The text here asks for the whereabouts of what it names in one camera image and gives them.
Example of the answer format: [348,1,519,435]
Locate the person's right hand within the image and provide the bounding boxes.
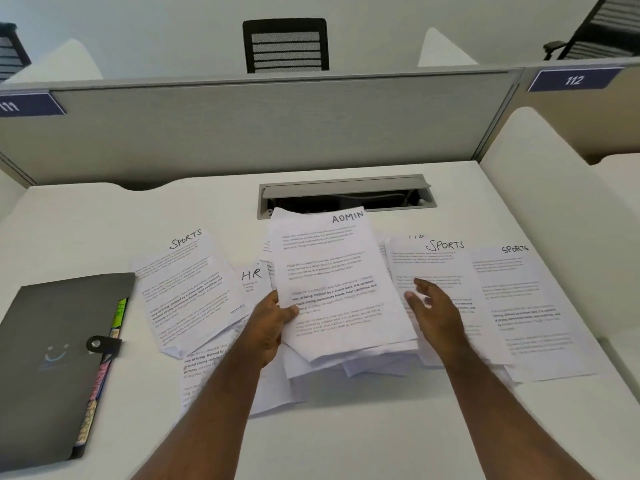
[404,278,472,356]

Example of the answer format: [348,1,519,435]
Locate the person's left hand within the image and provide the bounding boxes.
[234,290,301,371]

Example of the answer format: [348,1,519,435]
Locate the white printed document page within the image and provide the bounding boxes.
[265,206,420,366]

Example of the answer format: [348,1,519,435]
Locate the person's left forearm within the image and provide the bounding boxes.
[131,347,275,480]

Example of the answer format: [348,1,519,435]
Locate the person's right forearm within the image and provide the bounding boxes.
[434,341,599,480]

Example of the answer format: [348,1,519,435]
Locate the spread of printed paper sheets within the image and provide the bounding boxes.
[131,207,599,420]

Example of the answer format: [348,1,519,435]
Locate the white rounded side divider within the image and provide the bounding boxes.
[479,107,640,348]
[1,38,104,85]

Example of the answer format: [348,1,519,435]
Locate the grey fabric desk partition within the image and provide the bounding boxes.
[0,67,526,191]

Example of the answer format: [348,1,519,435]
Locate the colourful folder index tabs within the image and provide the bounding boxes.
[72,297,130,461]

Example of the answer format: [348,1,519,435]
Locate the grey file folder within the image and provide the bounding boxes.
[0,273,137,473]

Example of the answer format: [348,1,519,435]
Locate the beige desk partition panel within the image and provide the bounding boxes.
[502,57,640,166]

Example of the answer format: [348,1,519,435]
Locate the black mesh office chair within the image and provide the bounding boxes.
[543,0,640,61]
[242,18,330,74]
[0,22,32,83]

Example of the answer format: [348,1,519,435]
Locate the blue desk number label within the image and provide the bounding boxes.
[527,67,626,93]
[0,92,67,117]

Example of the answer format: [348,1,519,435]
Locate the grey metal desk cable box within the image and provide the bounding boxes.
[257,174,434,221]

